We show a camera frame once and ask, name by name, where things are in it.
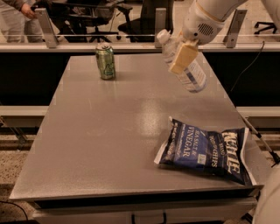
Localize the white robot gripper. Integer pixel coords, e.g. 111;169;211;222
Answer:
169;0;225;74

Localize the clear blue-labelled plastic bottle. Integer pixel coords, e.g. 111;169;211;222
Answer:
157;29;207;93

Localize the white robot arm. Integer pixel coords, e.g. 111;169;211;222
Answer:
170;0;248;74

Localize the black office chair centre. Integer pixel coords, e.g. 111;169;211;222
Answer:
117;0;174;42

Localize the black office chair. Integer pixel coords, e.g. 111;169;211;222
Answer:
31;0;123;43
117;0;174;42

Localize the green soda can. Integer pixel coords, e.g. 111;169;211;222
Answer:
95;42;116;80

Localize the black chair base right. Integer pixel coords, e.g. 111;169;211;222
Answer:
255;22;277;35

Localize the blue kettle chips bag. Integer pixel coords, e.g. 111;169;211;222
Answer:
154;117;256;185

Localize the black office chair left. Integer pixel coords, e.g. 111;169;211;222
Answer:
31;0;123;43

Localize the metal rod with black tip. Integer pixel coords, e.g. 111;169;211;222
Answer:
239;114;280;167

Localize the person in light trousers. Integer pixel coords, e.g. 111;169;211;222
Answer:
0;0;43;43

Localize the right metal glass bracket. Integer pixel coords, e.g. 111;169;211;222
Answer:
223;9;247;48

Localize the metal glass bracket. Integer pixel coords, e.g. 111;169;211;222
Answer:
155;8;166;48
223;9;247;48
35;8;59;48

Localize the middle metal glass bracket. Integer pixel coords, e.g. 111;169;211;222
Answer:
155;8;166;48

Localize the left metal glass bracket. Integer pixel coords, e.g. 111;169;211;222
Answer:
35;8;59;48

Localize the black cable on floor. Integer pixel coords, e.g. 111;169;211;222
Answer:
0;199;30;224

